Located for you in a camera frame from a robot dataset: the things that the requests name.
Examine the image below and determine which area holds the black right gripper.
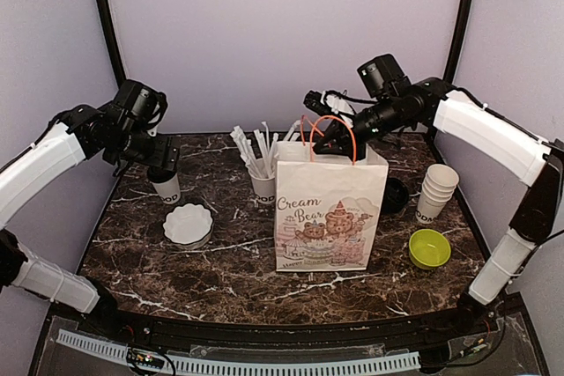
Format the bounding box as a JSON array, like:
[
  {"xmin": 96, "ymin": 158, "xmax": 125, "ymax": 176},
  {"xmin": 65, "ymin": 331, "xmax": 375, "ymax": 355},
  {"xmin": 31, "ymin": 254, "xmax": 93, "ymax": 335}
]
[{"xmin": 314, "ymin": 94, "xmax": 413, "ymax": 161}]

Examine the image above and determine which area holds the white paper bag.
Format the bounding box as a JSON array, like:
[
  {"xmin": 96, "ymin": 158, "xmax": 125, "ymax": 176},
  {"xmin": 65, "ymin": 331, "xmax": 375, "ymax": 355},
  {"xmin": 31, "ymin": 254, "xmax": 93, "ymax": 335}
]
[{"xmin": 274, "ymin": 136, "xmax": 389, "ymax": 272}]

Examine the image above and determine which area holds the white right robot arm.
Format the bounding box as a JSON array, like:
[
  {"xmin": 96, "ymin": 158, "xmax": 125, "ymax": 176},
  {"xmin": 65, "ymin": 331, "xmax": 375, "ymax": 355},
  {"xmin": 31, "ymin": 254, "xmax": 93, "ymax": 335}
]
[{"xmin": 304, "ymin": 54, "xmax": 563, "ymax": 335}]

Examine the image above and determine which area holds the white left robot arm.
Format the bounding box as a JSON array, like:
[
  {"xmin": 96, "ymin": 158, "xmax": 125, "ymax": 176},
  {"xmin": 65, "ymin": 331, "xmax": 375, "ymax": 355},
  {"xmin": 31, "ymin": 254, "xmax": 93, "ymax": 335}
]
[{"xmin": 1, "ymin": 79, "xmax": 180, "ymax": 337}]

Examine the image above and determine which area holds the white fluted dish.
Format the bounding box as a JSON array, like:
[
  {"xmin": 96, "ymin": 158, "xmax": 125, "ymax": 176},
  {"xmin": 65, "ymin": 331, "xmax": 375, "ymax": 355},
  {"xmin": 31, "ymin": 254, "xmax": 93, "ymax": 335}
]
[{"xmin": 163, "ymin": 203, "xmax": 214, "ymax": 250}]

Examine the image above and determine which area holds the bundle of wrapped straws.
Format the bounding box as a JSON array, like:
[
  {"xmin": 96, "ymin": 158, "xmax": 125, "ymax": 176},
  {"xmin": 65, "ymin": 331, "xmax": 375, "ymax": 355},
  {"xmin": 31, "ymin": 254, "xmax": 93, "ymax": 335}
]
[{"xmin": 230, "ymin": 120, "xmax": 300, "ymax": 179}]

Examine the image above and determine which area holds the stack of black lids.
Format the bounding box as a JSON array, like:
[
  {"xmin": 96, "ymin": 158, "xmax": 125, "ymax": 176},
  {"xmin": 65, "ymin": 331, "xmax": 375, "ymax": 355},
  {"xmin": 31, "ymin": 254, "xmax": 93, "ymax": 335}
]
[{"xmin": 382, "ymin": 177, "xmax": 410, "ymax": 214}]

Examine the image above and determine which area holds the paper cup holding straws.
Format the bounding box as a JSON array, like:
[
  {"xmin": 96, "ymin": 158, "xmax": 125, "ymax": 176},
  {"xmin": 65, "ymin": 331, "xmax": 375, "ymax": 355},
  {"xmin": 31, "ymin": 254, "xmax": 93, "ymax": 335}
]
[{"xmin": 249, "ymin": 172, "xmax": 276, "ymax": 205}]

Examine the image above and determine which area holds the stack of white paper cups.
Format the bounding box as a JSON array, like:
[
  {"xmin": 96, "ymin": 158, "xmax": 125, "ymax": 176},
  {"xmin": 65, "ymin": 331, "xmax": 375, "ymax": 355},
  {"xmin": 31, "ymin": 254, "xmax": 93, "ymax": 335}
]
[{"xmin": 415, "ymin": 164, "xmax": 459, "ymax": 224}]

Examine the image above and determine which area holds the green bowl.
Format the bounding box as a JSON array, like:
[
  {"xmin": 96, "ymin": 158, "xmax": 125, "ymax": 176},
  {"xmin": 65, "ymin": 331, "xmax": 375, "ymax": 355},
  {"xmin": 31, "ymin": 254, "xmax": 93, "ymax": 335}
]
[{"xmin": 408, "ymin": 229, "xmax": 451, "ymax": 270}]

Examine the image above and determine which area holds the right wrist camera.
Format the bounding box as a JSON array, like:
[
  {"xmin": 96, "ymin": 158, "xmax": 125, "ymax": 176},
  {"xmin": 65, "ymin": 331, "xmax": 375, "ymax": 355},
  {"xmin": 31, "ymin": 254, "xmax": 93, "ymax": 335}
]
[{"xmin": 303, "ymin": 90, "xmax": 355, "ymax": 126}]

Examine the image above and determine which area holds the right black frame post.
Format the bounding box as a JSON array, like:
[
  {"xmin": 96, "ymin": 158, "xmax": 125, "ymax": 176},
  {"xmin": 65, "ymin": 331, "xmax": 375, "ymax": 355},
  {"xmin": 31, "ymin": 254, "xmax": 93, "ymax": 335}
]
[{"xmin": 431, "ymin": 0, "xmax": 474, "ymax": 83}]

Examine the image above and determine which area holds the black frame post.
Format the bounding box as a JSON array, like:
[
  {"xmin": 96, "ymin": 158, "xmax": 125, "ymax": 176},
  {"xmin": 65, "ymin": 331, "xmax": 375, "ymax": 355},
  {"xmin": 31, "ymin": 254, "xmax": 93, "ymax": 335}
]
[
  {"xmin": 431, "ymin": 0, "xmax": 474, "ymax": 83},
  {"xmin": 95, "ymin": 0, "xmax": 127, "ymax": 86}
]

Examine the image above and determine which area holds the left black frame post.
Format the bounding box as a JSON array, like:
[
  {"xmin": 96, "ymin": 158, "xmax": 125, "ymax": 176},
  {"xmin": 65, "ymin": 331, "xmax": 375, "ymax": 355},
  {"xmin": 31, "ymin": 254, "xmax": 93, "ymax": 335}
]
[{"xmin": 95, "ymin": 0, "xmax": 127, "ymax": 86}]

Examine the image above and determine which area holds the white cable duct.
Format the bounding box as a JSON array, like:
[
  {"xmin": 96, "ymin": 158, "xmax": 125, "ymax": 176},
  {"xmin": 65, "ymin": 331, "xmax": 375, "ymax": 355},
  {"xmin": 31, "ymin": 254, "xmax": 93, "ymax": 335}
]
[{"xmin": 56, "ymin": 329, "xmax": 420, "ymax": 375}]

